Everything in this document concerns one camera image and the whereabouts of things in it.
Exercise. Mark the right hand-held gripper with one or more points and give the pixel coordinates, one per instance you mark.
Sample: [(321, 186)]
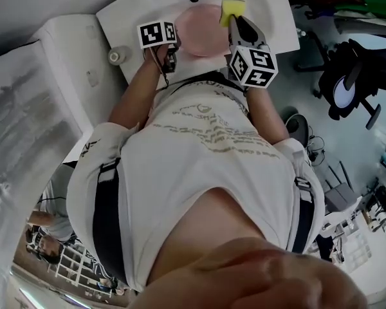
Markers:
[(254, 66)]

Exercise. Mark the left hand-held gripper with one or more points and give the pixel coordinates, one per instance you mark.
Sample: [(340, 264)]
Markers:
[(151, 34)]

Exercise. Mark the yellow sponge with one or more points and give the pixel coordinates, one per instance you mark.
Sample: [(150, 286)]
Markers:
[(233, 10)]

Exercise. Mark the large pink plate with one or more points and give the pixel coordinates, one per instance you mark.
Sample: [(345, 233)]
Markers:
[(199, 31)]

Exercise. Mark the person's right forearm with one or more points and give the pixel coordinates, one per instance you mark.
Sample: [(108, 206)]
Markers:
[(267, 114)]

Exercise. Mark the person's left forearm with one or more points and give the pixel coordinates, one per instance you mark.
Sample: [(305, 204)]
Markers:
[(135, 95)]

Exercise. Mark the white sink basin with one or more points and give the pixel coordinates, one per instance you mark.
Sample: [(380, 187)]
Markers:
[(125, 24)]

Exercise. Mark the small beige cup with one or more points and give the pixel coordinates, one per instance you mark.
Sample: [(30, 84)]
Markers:
[(119, 55)]

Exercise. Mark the clear plastic water bottle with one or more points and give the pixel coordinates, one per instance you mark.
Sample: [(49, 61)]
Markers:
[(301, 32)]

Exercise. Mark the white toilet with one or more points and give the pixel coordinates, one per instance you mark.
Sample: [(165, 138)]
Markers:
[(74, 50)]

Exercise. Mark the white round disc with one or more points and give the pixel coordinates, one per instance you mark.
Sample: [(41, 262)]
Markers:
[(341, 92)]

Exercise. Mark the green cloth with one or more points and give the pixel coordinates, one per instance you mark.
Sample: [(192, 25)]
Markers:
[(366, 6)]

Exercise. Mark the black office chair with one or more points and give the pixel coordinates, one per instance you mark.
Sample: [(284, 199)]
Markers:
[(370, 63)]

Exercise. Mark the person's white printed t-shirt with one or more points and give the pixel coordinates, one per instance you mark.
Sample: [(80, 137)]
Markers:
[(196, 172)]

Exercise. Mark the person's chin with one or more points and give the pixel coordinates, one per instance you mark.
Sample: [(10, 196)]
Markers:
[(251, 278)]

